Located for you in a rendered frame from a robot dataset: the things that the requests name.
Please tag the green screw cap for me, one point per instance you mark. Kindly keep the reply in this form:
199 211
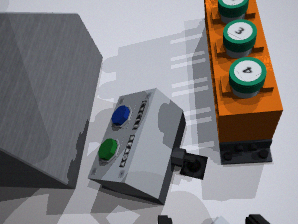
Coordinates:
247 75
239 35
232 8

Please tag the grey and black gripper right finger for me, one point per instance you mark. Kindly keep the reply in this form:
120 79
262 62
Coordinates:
255 219

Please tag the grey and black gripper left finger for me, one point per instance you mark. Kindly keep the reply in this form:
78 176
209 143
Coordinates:
163 219

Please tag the dark grey angle bracket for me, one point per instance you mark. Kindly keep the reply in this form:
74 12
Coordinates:
245 156

